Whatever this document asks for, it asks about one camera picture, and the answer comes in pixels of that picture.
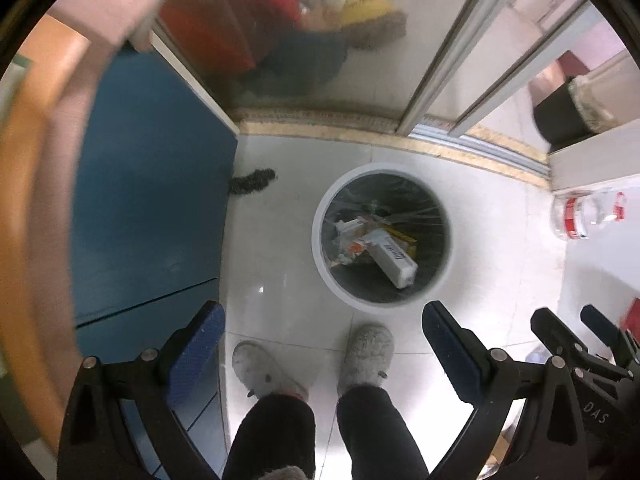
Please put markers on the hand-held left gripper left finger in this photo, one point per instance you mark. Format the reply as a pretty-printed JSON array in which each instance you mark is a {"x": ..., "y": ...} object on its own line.
[{"x": 199, "y": 350}]

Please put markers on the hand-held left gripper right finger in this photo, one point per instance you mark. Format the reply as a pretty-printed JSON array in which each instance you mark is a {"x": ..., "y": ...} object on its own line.
[{"x": 450, "y": 355}]

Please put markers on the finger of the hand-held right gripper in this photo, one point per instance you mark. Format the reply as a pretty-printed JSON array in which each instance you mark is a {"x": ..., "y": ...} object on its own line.
[
  {"x": 555, "y": 332},
  {"x": 600, "y": 322}
]

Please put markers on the white round trash bin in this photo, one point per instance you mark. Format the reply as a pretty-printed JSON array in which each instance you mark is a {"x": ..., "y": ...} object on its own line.
[{"x": 327, "y": 200}]

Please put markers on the red object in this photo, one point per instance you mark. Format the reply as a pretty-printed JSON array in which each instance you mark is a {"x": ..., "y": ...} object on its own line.
[{"x": 631, "y": 320}]

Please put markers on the person's left grey slipper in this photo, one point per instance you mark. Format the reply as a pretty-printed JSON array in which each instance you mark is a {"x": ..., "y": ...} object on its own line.
[{"x": 260, "y": 365}]

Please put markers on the person's grey slipper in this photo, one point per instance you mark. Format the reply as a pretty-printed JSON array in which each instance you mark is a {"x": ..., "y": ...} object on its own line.
[
  {"x": 260, "y": 365},
  {"x": 365, "y": 355}
]

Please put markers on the person's right grey slipper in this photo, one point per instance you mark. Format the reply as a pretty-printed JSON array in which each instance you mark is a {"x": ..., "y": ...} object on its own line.
[{"x": 365, "y": 355}]

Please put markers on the person's right leg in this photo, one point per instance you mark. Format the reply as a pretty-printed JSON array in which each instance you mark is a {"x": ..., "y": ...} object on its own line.
[{"x": 375, "y": 435}]

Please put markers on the person's leg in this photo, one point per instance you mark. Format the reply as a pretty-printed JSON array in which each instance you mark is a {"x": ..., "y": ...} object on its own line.
[
  {"x": 275, "y": 440},
  {"x": 375, "y": 435}
]

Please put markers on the white long carton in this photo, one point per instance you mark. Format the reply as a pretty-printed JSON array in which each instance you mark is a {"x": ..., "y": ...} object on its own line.
[{"x": 395, "y": 260}]

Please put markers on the clear bottle with red label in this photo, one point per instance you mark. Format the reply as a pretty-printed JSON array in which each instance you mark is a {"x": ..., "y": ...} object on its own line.
[{"x": 590, "y": 212}]

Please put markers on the person's left leg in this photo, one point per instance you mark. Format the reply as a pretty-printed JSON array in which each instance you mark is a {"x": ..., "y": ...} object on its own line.
[{"x": 275, "y": 440}]

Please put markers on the white orange wrapper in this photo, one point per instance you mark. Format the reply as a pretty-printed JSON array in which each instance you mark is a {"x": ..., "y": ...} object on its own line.
[{"x": 352, "y": 245}]

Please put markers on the blue cabinet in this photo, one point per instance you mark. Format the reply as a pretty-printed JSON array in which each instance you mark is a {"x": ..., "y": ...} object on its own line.
[{"x": 150, "y": 200}]

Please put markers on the dark fluffy tuft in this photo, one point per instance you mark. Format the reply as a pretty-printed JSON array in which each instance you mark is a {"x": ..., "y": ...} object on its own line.
[{"x": 252, "y": 181}]

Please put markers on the black bucket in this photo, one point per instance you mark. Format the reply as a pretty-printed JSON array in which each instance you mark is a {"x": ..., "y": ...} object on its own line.
[{"x": 557, "y": 110}]

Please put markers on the wooden table edge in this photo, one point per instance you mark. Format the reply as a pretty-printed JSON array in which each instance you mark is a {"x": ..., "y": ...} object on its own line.
[{"x": 30, "y": 210}]

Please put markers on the beige mop head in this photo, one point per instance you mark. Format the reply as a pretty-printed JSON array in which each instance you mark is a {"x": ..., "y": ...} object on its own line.
[{"x": 592, "y": 100}]

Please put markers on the golden door threshold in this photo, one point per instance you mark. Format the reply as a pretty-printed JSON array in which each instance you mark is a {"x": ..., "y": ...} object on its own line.
[{"x": 350, "y": 130}]

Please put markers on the metal framed sliding door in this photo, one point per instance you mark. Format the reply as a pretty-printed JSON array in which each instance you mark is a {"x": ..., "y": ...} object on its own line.
[{"x": 520, "y": 70}]

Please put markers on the blue cloth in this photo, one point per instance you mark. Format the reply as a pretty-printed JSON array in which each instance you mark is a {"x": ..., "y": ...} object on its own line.
[{"x": 305, "y": 60}]

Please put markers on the glass sliding door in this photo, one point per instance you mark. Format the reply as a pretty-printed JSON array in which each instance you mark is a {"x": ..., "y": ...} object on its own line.
[{"x": 425, "y": 35}]

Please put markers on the brown fuzzy slipper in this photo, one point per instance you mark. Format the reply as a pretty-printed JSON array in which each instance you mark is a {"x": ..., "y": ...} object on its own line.
[{"x": 377, "y": 30}]

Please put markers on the red basin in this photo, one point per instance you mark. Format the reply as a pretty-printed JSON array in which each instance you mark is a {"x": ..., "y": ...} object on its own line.
[{"x": 220, "y": 15}]

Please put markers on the pink blurred object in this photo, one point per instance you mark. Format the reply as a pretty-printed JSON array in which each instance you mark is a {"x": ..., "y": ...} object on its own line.
[{"x": 115, "y": 5}]

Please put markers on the yellow cloth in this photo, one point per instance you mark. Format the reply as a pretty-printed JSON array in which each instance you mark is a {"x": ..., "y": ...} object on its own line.
[{"x": 367, "y": 5}]

